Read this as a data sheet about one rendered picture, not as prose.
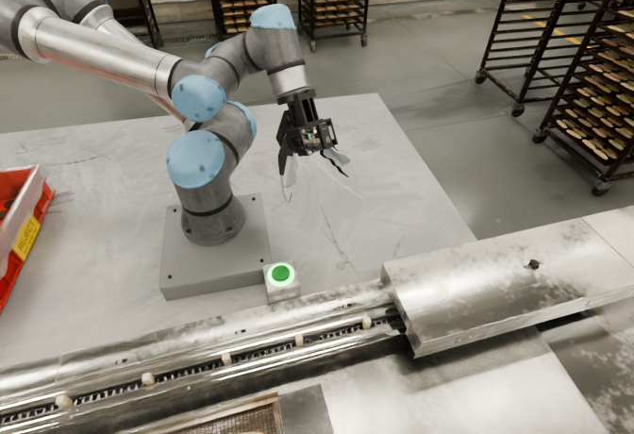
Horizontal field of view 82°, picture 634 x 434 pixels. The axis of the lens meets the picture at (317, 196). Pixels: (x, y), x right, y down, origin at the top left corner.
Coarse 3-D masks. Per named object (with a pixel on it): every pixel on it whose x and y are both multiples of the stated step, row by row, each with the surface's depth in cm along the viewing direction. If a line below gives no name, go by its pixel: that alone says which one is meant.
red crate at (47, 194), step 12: (48, 192) 103; (0, 204) 103; (36, 204) 96; (48, 204) 101; (36, 216) 96; (12, 252) 86; (12, 264) 85; (12, 276) 84; (0, 288) 80; (0, 300) 80; (0, 312) 78
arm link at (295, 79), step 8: (280, 72) 66; (288, 72) 65; (296, 72) 66; (304, 72) 67; (272, 80) 67; (280, 80) 66; (288, 80) 66; (296, 80) 66; (304, 80) 67; (272, 88) 68; (280, 88) 67; (288, 88) 66; (296, 88) 66; (304, 88) 68; (280, 96) 68
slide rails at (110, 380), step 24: (360, 312) 76; (384, 312) 76; (264, 336) 72; (288, 336) 72; (360, 336) 72; (168, 360) 69; (192, 360) 69; (264, 360) 69; (72, 384) 66; (96, 384) 66; (168, 384) 66; (0, 408) 63; (24, 408) 63; (72, 408) 63; (96, 408) 63; (0, 432) 61
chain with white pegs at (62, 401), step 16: (368, 320) 73; (384, 320) 76; (320, 336) 73; (336, 336) 73; (256, 352) 71; (272, 352) 71; (192, 368) 69; (208, 368) 69; (144, 384) 67; (64, 400) 63; (16, 416) 64
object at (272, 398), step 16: (256, 400) 60; (272, 400) 60; (192, 416) 58; (208, 416) 59; (224, 416) 59; (256, 416) 59; (128, 432) 56; (144, 432) 57; (160, 432) 57; (176, 432) 57; (192, 432) 57; (224, 432) 57; (240, 432) 57; (272, 432) 57
